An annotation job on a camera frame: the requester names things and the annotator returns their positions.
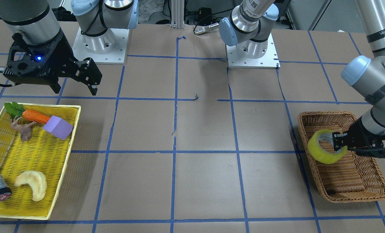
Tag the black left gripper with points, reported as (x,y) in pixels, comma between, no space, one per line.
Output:
(361,133)

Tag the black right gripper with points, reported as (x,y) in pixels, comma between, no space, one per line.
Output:
(62,51)

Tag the yellow tape roll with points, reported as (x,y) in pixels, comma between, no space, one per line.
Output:
(319,153)

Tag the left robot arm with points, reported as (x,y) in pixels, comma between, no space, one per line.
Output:
(250,24)

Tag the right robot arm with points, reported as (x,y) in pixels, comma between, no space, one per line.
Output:
(38,24)

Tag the brown wicker basket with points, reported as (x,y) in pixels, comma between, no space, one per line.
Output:
(351,179)

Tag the purple foam block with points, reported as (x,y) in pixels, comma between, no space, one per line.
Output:
(58,127)

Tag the toy carrot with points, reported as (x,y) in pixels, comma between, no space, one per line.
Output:
(17,110)

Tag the toy lion figure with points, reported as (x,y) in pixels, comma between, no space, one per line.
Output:
(25,130)

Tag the yellow woven basket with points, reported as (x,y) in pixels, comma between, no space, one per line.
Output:
(44,153)

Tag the toy banana slice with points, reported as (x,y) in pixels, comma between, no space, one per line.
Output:
(36,180)

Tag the silver metal connector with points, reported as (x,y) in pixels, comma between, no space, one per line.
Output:
(206,29)

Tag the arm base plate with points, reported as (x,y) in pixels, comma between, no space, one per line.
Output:
(109,48)
(250,54)

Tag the aluminium frame post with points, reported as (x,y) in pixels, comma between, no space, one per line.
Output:
(177,14)

